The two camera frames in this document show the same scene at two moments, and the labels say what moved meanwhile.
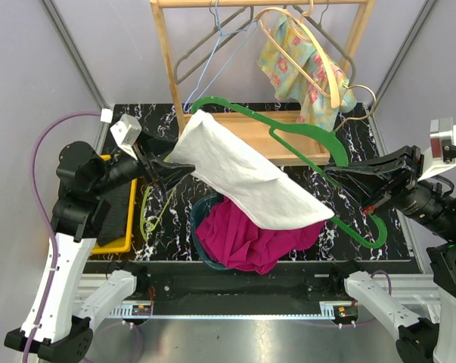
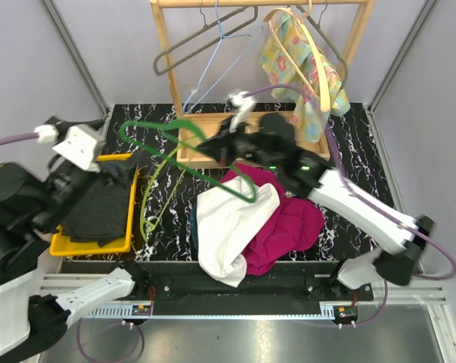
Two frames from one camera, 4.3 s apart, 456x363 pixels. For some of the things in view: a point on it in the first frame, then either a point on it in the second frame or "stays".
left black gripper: [167, 174] to [112, 174]
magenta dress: [245, 245] to [296, 225]
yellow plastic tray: [122, 244] stays
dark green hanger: [274, 131] to [123, 127]
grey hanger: [214, 31] to [207, 28]
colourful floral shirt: [296, 69] stays
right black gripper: [377, 180] to [220, 145]
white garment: [249, 187] to [229, 216]
